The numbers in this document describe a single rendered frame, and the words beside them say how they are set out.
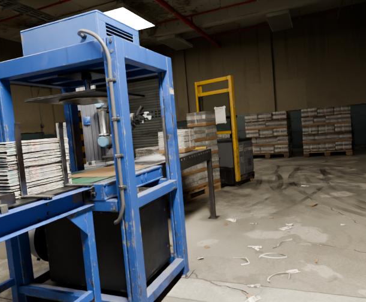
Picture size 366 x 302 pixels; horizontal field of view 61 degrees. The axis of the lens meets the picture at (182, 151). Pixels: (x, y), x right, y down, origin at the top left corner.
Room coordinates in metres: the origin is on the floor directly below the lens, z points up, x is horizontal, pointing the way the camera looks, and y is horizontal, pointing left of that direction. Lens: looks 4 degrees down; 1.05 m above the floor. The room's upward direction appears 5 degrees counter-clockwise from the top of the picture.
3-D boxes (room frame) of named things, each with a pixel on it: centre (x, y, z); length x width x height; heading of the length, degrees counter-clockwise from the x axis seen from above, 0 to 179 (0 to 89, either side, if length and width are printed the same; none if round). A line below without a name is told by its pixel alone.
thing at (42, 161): (1.57, 0.82, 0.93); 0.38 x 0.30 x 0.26; 157
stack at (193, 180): (4.53, 0.13, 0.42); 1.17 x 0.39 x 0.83; 139
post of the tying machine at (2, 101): (2.00, 1.11, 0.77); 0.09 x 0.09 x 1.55; 67
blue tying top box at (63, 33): (2.10, 0.59, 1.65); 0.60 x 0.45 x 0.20; 67
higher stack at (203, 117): (5.08, -0.34, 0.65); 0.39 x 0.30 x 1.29; 49
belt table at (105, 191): (2.10, 0.59, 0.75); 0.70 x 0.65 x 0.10; 157
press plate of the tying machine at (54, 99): (2.10, 0.59, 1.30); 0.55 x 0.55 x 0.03; 67
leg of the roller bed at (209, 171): (3.52, -0.29, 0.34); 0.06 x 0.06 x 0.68; 67
